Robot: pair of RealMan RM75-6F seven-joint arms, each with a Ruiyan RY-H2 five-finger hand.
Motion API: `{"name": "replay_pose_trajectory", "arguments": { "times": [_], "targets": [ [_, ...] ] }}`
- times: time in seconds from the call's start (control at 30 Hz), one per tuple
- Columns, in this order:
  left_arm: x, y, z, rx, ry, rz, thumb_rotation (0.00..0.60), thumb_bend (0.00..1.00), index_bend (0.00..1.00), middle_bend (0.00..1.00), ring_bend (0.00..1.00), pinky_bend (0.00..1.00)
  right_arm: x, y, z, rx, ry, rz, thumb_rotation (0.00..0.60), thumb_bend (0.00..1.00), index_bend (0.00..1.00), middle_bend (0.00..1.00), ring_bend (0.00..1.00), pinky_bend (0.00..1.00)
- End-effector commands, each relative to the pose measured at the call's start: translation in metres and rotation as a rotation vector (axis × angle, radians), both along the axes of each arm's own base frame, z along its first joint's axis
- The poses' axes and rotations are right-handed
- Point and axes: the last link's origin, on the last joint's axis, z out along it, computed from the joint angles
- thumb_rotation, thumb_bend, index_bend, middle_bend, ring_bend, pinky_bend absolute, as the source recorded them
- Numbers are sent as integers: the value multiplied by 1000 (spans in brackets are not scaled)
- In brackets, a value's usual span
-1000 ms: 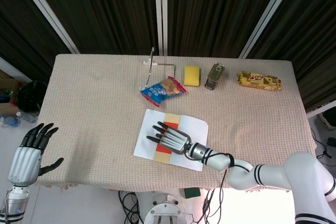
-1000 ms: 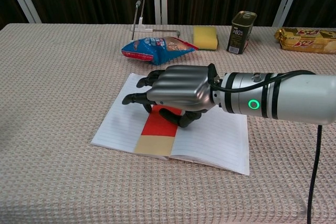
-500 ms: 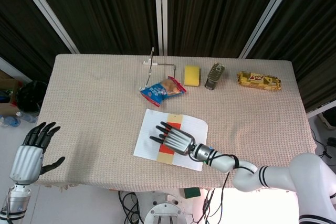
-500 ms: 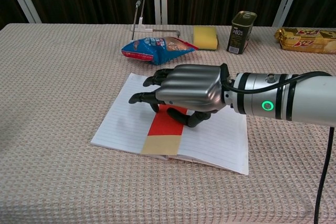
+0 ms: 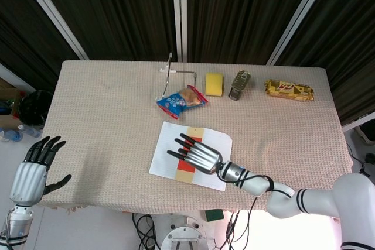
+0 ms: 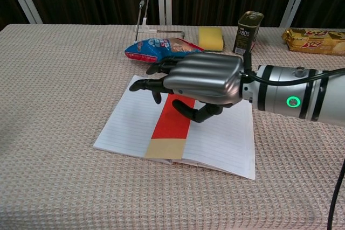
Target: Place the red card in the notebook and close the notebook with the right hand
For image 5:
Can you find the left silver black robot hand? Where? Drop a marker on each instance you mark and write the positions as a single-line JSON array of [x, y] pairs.
[[27, 179]]

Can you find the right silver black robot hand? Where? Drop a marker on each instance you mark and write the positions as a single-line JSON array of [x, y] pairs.
[[203, 157]]

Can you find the red and yellow bookmark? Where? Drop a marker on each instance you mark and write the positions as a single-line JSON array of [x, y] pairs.
[[184, 176]]

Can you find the lined paper notebook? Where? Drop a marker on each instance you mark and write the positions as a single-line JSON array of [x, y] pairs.
[[164, 162]]

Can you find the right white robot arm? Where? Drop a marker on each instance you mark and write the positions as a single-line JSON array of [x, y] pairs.
[[345, 197]]

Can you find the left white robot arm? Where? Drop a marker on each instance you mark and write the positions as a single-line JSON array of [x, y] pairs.
[[19, 223]]

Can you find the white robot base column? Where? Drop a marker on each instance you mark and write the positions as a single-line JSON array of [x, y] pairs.
[[184, 234]]

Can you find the clear plastic water bottle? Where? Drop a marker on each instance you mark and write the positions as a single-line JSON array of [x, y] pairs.
[[30, 130], [10, 136]]

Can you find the green block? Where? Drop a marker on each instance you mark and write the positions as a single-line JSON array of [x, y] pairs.
[[214, 215]]

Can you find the blue snack bag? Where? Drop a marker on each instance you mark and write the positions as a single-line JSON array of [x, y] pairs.
[[175, 103]]

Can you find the brown cardboard box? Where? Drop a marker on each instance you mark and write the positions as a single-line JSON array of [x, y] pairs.
[[8, 118]]

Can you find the black round bin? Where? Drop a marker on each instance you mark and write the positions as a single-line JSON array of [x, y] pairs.
[[35, 109]]

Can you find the yellow sponge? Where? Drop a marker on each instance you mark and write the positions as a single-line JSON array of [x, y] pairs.
[[214, 84]]

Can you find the olive green tin can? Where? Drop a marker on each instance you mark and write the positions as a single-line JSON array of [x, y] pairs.
[[238, 86]]

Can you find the beige waffle tablecloth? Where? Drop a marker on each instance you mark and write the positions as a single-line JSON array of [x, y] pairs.
[[111, 133]]

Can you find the gold biscuit pack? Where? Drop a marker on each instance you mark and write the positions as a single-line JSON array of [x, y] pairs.
[[288, 90]]

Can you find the black floor object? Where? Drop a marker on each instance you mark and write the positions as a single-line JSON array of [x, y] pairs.
[[368, 130]]

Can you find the dark pleated curtain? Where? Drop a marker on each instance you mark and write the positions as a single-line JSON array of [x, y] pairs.
[[117, 7]]

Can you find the white upright frame post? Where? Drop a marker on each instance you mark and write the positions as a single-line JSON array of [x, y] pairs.
[[179, 13]]

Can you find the white slanted frame post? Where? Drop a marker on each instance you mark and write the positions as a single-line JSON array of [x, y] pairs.
[[52, 13], [301, 18]]

